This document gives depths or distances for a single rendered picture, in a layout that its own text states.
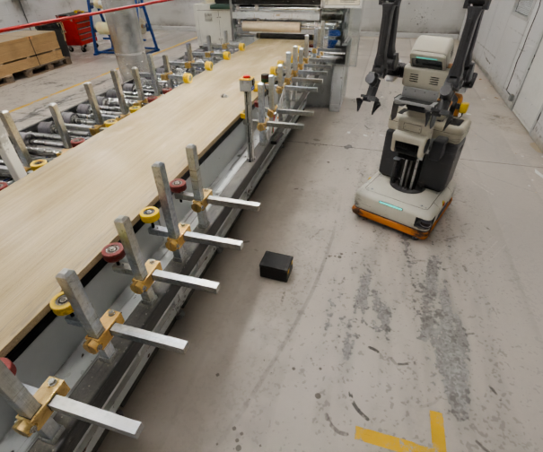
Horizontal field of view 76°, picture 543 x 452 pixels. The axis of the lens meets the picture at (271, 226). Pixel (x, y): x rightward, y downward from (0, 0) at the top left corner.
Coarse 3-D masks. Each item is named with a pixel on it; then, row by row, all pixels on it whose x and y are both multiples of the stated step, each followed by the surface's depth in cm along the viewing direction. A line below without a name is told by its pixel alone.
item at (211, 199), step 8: (184, 192) 170; (192, 200) 169; (208, 200) 166; (216, 200) 164; (224, 200) 164; (232, 200) 164; (240, 200) 163; (240, 208) 163; (248, 208) 162; (256, 208) 160
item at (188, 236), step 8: (152, 232) 153; (160, 232) 151; (192, 232) 149; (192, 240) 149; (200, 240) 147; (208, 240) 146; (216, 240) 145; (224, 240) 145; (232, 240) 145; (240, 240) 145; (232, 248) 145; (240, 248) 143
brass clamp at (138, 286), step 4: (148, 260) 133; (148, 264) 132; (156, 264) 132; (160, 264) 133; (148, 268) 130; (152, 268) 130; (156, 268) 131; (160, 268) 134; (148, 272) 128; (152, 272) 129; (148, 276) 127; (152, 276) 129; (132, 280) 126; (136, 280) 125; (140, 280) 125; (144, 280) 125; (148, 280) 127; (152, 280) 130; (132, 284) 124; (136, 284) 124; (140, 284) 124; (144, 284) 125; (148, 284) 128; (132, 288) 125; (136, 288) 124; (140, 288) 124; (144, 288) 125; (148, 288) 128; (136, 292) 126; (140, 292) 125
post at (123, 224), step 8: (120, 216) 110; (128, 216) 112; (120, 224) 110; (128, 224) 112; (120, 232) 112; (128, 232) 113; (120, 240) 115; (128, 240) 114; (136, 240) 118; (128, 248) 116; (136, 248) 118; (128, 256) 119; (136, 256) 119; (136, 264) 120; (144, 264) 124; (136, 272) 123; (144, 272) 125; (152, 288) 132; (144, 296) 131; (152, 296) 133
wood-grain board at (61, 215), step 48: (288, 48) 416; (192, 96) 275; (240, 96) 273; (96, 144) 204; (144, 144) 203; (0, 192) 163; (48, 192) 162; (96, 192) 162; (144, 192) 161; (0, 240) 134; (48, 240) 134; (96, 240) 133; (0, 288) 115; (48, 288) 114; (0, 336) 100
